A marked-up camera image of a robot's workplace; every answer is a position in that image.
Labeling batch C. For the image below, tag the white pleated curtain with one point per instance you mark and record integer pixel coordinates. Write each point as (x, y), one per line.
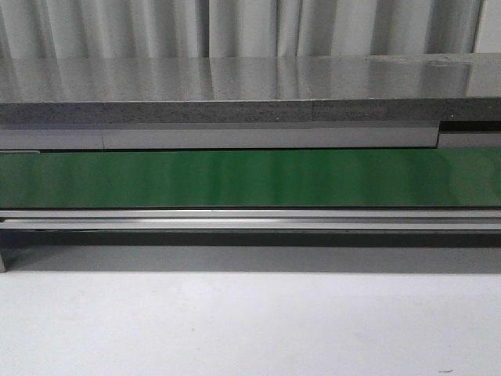
(109, 29)

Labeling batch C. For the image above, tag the green conveyor belt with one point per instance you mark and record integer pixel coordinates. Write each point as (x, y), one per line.
(253, 178)

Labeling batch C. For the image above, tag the grey speckled stone counter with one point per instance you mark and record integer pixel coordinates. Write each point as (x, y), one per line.
(428, 101)

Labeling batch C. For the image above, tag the aluminium conveyor frame rail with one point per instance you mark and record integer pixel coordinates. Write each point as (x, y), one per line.
(443, 241)

